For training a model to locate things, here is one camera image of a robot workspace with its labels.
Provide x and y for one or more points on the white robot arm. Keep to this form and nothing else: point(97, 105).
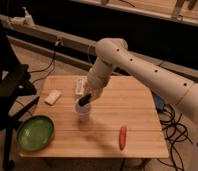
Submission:
point(176, 90)

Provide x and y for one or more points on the blue device on floor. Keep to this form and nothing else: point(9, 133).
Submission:
point(159, 103)

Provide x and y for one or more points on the green bowl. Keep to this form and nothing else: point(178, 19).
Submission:
point(35, 133)

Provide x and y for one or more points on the orange carrot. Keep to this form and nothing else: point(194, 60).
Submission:
point(122, 137)

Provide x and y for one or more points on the white sponge block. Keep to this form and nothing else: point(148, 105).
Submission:
point(52, 97)

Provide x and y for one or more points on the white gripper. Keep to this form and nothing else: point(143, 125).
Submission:
point(97, 78)

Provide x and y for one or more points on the white rectangular box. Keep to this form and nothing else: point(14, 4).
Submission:
point(79, 87)

